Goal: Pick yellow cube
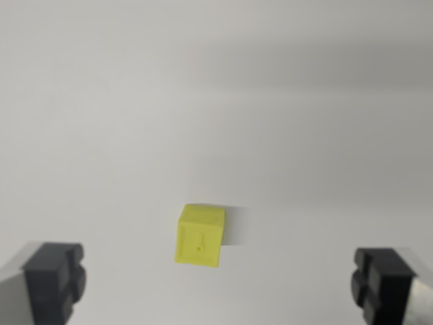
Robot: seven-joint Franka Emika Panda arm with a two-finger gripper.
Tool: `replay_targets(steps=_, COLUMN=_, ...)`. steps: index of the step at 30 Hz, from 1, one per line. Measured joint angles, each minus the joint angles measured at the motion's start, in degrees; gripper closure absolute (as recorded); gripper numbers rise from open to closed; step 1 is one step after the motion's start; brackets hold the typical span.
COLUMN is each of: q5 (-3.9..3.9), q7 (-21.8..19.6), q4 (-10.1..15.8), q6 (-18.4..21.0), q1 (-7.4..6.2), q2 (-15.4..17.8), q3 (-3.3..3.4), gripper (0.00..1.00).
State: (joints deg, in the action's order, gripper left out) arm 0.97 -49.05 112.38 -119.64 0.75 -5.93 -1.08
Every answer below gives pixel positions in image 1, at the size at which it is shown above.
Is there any yellow cube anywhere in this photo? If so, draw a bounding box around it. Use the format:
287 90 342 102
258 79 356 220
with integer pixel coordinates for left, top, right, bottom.
174 203 227 269

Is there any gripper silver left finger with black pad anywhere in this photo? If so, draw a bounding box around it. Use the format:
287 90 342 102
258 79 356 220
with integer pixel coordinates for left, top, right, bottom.
0 240 87 325

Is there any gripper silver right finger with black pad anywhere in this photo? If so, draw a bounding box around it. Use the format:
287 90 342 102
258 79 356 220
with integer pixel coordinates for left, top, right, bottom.
350 246 433 325

